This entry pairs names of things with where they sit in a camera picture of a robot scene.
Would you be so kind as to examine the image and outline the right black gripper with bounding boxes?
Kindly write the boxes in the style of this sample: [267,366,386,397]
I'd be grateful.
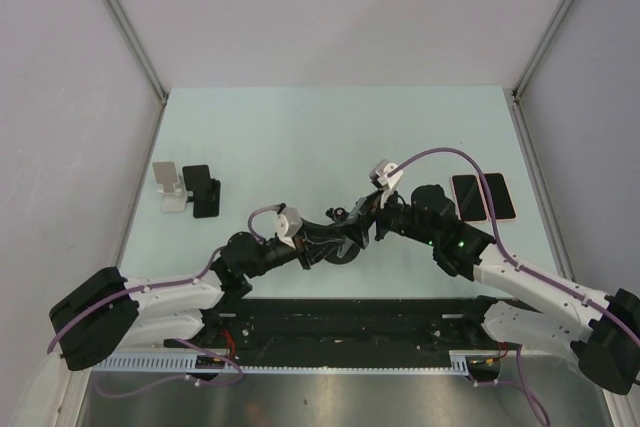
[339,183,439,247]

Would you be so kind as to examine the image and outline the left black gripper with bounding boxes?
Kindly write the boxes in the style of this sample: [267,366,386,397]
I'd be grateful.
[243,217,342,278]

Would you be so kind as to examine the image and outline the black round-base phone mount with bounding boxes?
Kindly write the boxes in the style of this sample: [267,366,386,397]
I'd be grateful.
[319,205,361,268]

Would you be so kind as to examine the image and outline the pink phone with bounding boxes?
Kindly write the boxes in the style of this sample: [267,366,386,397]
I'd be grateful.
[485,173,516,221]
[451,175,487,222]

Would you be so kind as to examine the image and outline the black phone stand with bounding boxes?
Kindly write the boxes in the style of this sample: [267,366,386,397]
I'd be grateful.
[182,164,221,219]

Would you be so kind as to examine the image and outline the white silver phone stand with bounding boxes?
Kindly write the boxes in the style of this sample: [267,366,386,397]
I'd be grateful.
[151,161,188,213]

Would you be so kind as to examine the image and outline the white phone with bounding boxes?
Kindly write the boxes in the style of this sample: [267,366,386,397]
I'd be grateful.
[336,233,361,264]

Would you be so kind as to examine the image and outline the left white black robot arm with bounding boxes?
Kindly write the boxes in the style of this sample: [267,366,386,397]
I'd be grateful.
[47,215,364,371]

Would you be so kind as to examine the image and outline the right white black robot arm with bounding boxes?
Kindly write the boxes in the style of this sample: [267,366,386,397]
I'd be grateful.
[334,185,639,395]

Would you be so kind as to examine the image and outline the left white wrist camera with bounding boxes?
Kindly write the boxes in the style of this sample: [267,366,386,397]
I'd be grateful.
[276,207,302,249]

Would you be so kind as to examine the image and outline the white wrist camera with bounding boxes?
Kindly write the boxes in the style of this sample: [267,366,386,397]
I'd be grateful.
[276,207,302,249]
[369,159,404,208]

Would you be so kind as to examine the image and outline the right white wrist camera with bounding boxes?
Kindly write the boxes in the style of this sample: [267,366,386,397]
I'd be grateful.
[369,159,404,208]

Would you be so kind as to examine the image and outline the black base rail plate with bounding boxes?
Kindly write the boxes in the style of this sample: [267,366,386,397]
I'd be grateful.
[191,299,505,369]

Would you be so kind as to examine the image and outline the white slotted cable duct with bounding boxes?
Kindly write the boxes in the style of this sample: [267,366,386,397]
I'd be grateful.
[94,350,501,376]

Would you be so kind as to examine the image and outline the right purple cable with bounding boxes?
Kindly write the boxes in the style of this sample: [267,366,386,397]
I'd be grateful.
[384,147,640,423]

